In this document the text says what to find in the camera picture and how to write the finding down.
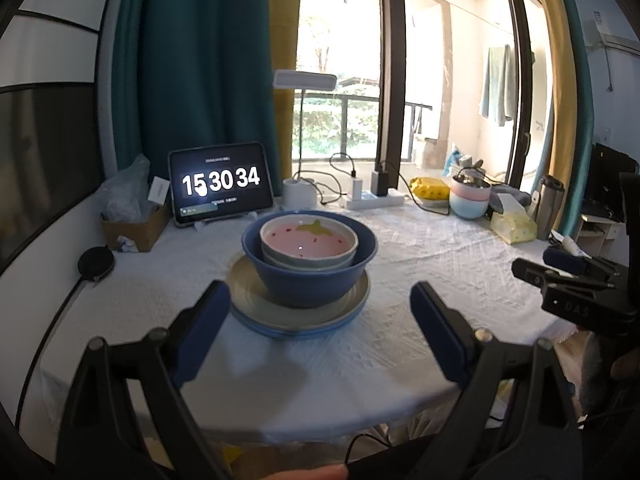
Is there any pastel striped container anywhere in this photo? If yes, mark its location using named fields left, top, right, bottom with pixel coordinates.
left=448, top=172, right=493, bottom=222

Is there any white textured tablecloth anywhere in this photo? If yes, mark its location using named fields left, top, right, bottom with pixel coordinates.
left=37, top=205, right=581, bottom=446

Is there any person's right hand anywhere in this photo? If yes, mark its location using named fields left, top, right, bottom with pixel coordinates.
left=611, top=352, right=640, bottom=382

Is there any pale blue plate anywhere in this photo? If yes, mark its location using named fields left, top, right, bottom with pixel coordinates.
left=229, top=280, right=371, bottom=341

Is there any grey thermos flask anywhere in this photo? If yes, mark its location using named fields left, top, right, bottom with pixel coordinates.
left=532, top=175, right=566, bottom=241

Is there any person's left hand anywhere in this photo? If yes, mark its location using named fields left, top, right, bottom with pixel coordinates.
left=270, top=464, right=350, bottom=480

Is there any white desk lamp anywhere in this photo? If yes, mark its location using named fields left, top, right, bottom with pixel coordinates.
left=272, top=69, right=338, bottom=211

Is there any yellow curtain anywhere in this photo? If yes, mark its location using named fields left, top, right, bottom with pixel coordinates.
left=270, top=0, right=306, bottom=181
left=527, top=0, right=583, bottom=201

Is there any black cable with plug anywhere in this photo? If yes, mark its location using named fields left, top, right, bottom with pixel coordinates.
left=329, top=152, right=359, bottom=181

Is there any black lamp cable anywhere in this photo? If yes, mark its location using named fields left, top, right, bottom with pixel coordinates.
left=300, top=176, right=348, bottom=207

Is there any pink strawberry bowl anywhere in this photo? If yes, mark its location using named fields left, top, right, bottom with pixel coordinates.
left=259, top=212, right=359, bottom=261

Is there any black tablet clock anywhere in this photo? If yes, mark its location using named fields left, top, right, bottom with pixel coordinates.
left=167, top=142, right=275, bottom=226

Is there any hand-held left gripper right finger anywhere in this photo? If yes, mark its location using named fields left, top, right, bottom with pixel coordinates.
left=410, top=281, right=586, bottom=480

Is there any cream plate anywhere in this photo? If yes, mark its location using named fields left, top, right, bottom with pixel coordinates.
left=227, top=252, right=370, bottom=332

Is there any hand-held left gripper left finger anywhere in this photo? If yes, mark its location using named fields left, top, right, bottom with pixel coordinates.
left=55, top=280, right=233, bottom=480

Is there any yellow tissue pack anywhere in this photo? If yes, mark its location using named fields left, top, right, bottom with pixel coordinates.
left=489, top=194, right=538, bottom=246

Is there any long black charger cable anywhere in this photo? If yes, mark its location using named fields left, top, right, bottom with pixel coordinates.
left=381, top=160, right=452, bottom=217

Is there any white air conditioner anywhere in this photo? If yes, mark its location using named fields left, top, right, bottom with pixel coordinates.
left=585, top=10, right=640, bottom=54

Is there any cream bowl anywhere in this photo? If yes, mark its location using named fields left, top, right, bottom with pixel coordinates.
left=260, top=240, right=358, bottom=272

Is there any blue bowl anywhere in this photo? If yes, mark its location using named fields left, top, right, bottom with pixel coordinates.
left=241, top=210, right=378, bottom=309

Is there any cardboard box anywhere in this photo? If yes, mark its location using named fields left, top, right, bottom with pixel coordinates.
left=101, top=200, right=173, bottom=253

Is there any white power strip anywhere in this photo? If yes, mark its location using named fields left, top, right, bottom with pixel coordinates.
left=342, top=189, right=406, bottom=211

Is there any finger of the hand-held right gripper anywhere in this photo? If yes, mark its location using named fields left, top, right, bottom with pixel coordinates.
left=511, top=257, right=616, bottom=294
left=542, top=247, right=619, bottom=277

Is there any small white card box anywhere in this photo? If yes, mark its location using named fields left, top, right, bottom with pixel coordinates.
left=147, top=176, right=171, bottom=206

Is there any balcony railing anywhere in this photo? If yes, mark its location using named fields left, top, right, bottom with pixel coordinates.
left=292, top=92, right=382, bottom=162

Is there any hanging green towel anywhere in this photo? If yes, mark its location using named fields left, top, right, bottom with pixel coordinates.
left=477, top=44, right=518, bottom=127

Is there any black round pouch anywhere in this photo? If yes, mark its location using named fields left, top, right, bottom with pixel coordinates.
left=77, top=246, right=116, bottom=283

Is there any yellow snack packet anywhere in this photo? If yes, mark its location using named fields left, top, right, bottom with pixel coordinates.
left=409, top=176, right=451, bottom=202

